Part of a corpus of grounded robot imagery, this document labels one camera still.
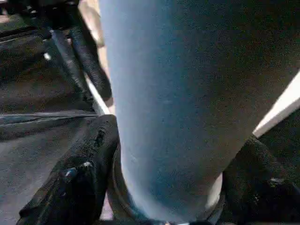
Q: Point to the white plastic table leg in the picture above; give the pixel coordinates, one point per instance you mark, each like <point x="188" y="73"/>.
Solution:
<point x="175" y="105"/>

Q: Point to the white plastic table top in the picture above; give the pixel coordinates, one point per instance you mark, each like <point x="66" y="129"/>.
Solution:
<point x="281" y="107"/>

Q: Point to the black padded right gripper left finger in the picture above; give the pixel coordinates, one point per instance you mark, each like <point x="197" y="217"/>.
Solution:
<point x="75" y="182"/>

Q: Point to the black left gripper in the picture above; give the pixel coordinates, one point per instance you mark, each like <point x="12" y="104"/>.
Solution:
<point x="54" y="14"/>

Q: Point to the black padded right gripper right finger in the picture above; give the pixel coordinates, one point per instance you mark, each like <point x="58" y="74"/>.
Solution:
<point x="262" y="187"/>

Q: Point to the black glossy mat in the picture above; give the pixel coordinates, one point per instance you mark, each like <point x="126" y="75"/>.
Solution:
<point x="35" y="152"/>

